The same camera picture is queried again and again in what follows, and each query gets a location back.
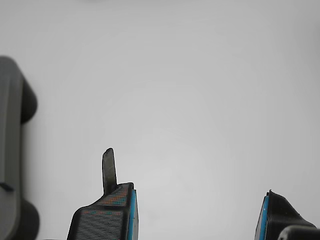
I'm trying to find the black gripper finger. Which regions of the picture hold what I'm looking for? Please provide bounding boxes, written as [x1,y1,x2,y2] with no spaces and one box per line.
[66,147,140,240]
[254,189,320,240]

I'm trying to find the grey holder stand with legs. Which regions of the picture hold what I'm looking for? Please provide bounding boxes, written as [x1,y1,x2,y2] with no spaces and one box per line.
[0,55,41,240]

